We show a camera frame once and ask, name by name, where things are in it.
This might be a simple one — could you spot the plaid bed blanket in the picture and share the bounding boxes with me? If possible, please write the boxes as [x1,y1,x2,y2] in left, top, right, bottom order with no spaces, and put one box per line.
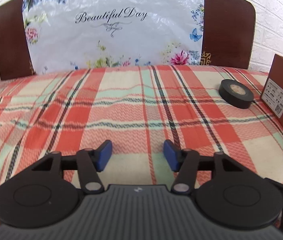
[0,66,283,186]

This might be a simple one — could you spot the black tape roll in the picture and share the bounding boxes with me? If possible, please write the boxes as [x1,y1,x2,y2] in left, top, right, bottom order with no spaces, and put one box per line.
[218,79,254,109]

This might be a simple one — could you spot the brown wooden headboard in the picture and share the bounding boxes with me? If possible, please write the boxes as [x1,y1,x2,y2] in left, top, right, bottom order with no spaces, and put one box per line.
[0,0,256,80]

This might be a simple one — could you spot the floral plastic bag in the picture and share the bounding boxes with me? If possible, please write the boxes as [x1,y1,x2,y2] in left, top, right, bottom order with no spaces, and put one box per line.
[22,0,204,75]

